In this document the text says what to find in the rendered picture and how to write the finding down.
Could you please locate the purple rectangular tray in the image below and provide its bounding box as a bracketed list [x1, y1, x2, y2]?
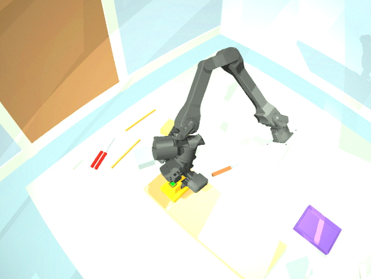
[293, 204, 342, 255]

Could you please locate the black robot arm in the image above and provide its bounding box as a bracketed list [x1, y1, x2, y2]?
[151, 47, 294, 183]

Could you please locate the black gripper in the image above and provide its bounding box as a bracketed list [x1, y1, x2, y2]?
[157, 155, 208, 193]

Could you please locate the brown wooden-handled awl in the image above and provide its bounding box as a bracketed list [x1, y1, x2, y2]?
[211, 165, 236, 177]

